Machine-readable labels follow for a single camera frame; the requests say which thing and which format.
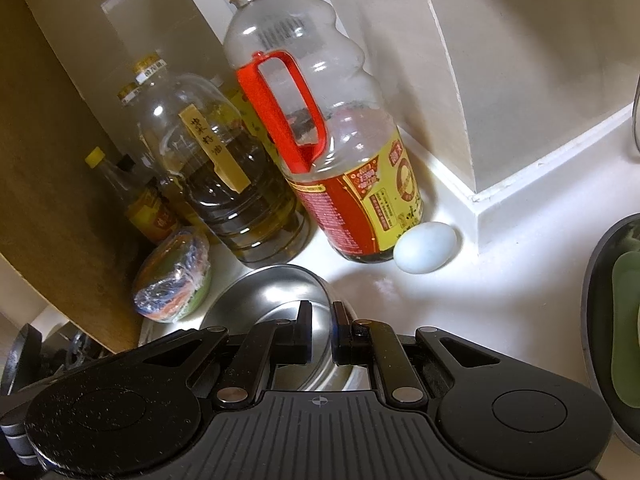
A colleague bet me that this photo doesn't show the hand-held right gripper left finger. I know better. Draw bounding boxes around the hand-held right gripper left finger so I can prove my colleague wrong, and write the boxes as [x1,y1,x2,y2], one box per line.
[129,300,315,408]

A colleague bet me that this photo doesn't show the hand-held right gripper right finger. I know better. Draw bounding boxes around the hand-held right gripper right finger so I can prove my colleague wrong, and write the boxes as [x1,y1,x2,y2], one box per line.
[330,301,503,403]

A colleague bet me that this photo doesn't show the stainless steel pot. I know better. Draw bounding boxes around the stainless steel pot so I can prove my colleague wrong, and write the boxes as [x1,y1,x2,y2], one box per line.
[200,263,371,393]

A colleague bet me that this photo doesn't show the pale blue egg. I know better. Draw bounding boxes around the pale blue egg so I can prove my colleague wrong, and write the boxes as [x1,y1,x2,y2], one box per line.
[393,221,457,275]

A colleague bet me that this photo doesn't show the large cooking oil bottle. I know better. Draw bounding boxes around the large cooking oil bottle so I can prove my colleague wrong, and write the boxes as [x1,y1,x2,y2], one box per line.
[137,74,313,264]

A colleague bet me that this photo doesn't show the yellow cap orange label bottle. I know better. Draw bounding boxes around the yellow cap orange label bottle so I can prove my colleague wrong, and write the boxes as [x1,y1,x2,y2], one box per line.
[84,146,182,246]

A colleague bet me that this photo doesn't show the steel frying pan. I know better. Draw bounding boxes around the steel frying pan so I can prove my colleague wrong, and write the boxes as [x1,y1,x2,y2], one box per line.
[580,212,640,448]

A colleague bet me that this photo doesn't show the green square plate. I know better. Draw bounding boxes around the green square plate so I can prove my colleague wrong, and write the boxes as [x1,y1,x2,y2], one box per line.
[611,250,640,406]

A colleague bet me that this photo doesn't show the dark metal object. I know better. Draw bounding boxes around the dark metal object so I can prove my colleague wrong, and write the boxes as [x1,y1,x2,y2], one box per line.
[0,324,108,401]

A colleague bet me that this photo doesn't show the wooden cabinet panel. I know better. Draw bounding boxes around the wooden cabinet panel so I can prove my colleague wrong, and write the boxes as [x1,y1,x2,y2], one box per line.
[0,0,166,356]

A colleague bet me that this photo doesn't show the red handle sauce bottle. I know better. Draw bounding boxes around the red handle sauce bottle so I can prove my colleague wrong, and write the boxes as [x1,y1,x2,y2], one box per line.
[221,0,426,264]

